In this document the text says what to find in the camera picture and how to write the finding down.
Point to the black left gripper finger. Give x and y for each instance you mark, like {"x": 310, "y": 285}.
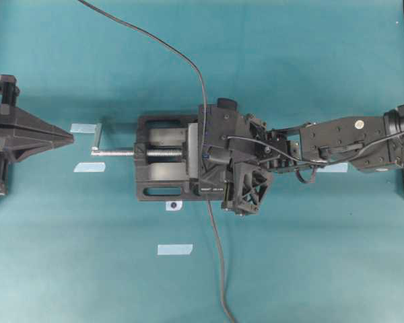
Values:
{"x": 14, "y": 118}
{"x": 19, "y": 149}

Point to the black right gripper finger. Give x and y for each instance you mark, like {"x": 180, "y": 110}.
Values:
{"x": 215, "y": 163}
{"x": 222, "y": 123}

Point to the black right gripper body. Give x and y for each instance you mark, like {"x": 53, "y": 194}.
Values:
{"x": 255, "y": 154}

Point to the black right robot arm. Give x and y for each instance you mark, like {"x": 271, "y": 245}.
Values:
{"x": 368, "y": 143}

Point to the black multiport USB hub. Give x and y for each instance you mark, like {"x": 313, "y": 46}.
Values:
{"x": 213, "y": 192}

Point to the black bench vise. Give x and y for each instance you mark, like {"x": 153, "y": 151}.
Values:
{"x": 166, "y": 158}

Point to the blue tape near crank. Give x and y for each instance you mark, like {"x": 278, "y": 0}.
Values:
{"x": 83, "y": 128}

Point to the tape with black dot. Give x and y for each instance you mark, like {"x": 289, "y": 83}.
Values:
{"x": 173, "y": 205}

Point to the blue tape left lower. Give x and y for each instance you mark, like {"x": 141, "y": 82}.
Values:
{"x": 89, "y": 167}

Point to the blue tape right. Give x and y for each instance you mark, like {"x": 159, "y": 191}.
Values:
{"x": 337, "y": 168}

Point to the blue tape bottom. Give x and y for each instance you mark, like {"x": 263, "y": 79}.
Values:
{"x": 174, "y": 249}

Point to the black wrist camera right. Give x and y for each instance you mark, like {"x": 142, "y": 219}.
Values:
{"x": 227, "y": 103}

